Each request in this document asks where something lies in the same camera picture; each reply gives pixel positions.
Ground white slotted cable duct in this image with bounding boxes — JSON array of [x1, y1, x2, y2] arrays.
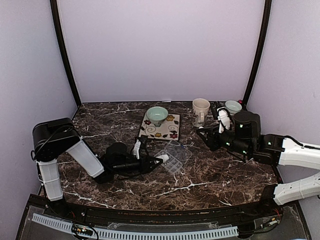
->
[[31, 213, 239, 240]]

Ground clear plastic pill organizer box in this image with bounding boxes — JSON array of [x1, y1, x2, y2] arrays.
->
[[155, 140, 192, 175]]

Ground right black frame post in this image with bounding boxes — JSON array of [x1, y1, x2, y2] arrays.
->
[[242, 0, 272, 107]]

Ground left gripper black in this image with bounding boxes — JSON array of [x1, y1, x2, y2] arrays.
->
[[113, 153, 163, 175]]

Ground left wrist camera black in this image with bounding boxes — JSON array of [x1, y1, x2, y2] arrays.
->
[[131, 135, 148, 160]]

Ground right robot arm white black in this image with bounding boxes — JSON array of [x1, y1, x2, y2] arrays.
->
[[196, 110, 320, 217]]

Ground green ceramic bowl on plate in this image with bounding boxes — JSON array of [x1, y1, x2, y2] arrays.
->
[[146, 106, 169, 127]]

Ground black front table rail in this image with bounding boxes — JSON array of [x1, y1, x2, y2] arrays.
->
[[42, 197, 286, 227]]

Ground small green bowl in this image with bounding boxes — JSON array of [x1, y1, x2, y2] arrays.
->
[[225, 100, 243, 115]]

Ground square floral ceramic plate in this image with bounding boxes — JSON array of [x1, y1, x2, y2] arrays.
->
[[138, 113, 181, 141]]

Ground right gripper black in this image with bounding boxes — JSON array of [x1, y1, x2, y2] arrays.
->
[[197, 123, 253, 157]]

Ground beige ceramic mug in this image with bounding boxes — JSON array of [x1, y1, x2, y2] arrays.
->
[[192, 98, 210, 128]]

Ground left black frame post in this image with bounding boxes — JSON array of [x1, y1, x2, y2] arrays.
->
[[49, 0, 82, 108]]

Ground small white pill bottle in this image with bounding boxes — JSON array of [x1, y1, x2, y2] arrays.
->
[[155, 154, 169, 164]]

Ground black frame post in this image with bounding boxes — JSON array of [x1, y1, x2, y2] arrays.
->
[[49, 0, 82, 108], [242, 0, 272, 107]]

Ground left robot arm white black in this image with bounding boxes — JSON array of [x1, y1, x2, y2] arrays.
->
[[30, 118, 169, 218]]

